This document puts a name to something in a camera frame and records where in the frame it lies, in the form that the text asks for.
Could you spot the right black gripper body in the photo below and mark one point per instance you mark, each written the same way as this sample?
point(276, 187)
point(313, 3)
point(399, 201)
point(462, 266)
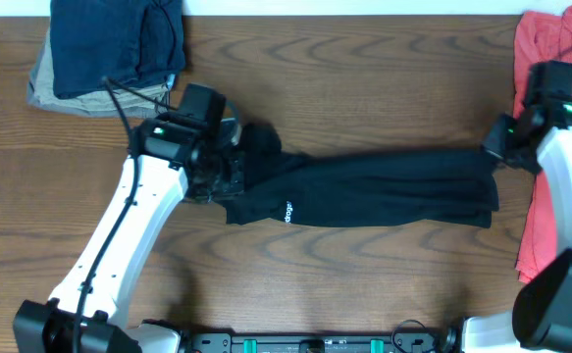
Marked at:
point(501, 143)

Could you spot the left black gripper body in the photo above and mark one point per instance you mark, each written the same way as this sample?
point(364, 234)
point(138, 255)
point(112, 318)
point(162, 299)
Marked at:
point(223, 176)

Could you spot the black t-shirt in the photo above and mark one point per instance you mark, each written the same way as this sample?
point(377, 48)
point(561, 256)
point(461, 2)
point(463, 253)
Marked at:
point(380, 189)

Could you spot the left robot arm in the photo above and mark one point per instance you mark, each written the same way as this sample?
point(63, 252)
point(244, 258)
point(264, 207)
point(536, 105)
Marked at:
point(88, 310)

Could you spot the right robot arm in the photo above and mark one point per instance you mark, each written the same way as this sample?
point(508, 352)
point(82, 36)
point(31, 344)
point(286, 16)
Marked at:
point(541, 318)

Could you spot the folded khaki garment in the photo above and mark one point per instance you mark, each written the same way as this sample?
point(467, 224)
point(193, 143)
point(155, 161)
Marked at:
point(99, 100)

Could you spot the red-orange t-shirt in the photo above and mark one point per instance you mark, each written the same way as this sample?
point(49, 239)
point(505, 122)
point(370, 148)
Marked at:
point(540, 37)

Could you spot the folded navy blue garment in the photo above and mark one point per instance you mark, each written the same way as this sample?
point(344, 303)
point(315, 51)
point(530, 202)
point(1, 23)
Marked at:
point(138, 43)

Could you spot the folded grey garment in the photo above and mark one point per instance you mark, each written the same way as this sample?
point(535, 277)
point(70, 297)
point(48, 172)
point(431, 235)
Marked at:
point(84, 110)

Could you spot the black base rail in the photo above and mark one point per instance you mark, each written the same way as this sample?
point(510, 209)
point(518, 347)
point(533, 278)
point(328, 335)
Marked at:
point(409, 336)

